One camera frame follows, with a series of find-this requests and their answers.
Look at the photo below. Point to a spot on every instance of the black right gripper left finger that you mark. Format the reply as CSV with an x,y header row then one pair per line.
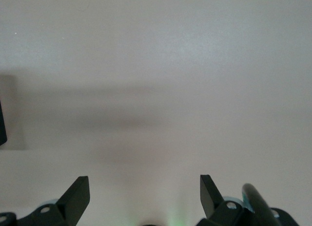
x,y
73,201

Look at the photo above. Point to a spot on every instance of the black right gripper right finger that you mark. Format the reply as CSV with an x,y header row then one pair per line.
x,y
210,199

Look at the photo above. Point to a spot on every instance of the black plastic box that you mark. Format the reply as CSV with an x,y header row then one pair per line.
x,y
2,123

